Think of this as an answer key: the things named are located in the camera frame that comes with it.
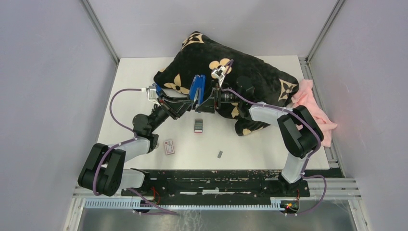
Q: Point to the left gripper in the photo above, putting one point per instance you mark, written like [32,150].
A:
[177,111]

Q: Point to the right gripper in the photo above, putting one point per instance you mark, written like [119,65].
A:
[214,100]

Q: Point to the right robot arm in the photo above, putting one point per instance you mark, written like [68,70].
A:
[301,135]

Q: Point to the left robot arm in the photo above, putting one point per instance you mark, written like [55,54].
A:
[103,172]

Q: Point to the open box of staples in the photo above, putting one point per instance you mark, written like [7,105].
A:
[198,126]

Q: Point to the black pillow with beige flowers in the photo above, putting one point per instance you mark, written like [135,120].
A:
[199,55]

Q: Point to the closed red white staple box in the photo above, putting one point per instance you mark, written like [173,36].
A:
[169,147]

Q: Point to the pink cloth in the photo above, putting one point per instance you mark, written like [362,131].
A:
[305,97]

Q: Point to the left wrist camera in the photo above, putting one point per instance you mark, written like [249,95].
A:
[151,95]

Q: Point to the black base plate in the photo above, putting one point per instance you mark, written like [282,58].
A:
[227,187]

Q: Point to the white cable duct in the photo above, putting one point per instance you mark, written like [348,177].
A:
[136,203]

